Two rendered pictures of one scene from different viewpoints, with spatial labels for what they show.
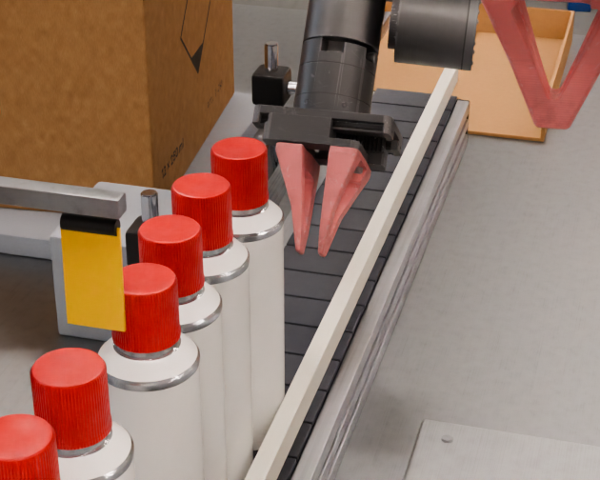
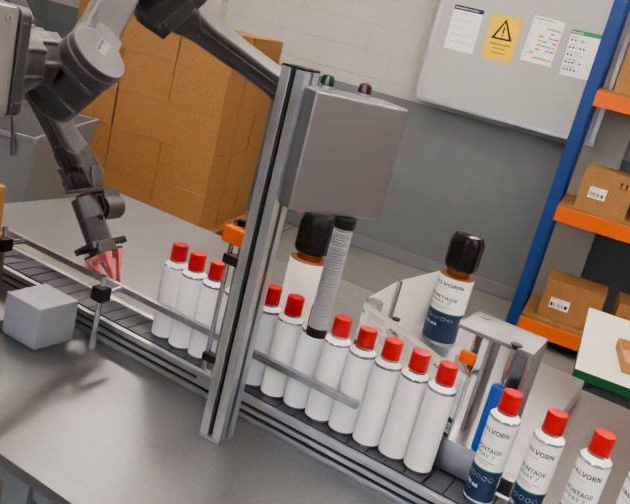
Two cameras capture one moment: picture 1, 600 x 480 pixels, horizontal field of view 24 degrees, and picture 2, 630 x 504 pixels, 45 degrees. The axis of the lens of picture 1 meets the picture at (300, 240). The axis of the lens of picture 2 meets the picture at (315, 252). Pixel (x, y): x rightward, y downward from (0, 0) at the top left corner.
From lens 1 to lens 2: 1.45 m
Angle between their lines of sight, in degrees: 73
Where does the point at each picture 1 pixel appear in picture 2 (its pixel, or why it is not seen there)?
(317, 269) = (85, 297)
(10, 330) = (18, 356)
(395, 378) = not seen: hidden behind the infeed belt
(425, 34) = (115, 209)
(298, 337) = (122, 313)
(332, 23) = (97, 210)
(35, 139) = not seen: outside the picture
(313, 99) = (104, 235)
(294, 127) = (106, 245)
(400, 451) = not seen: hidden behind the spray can
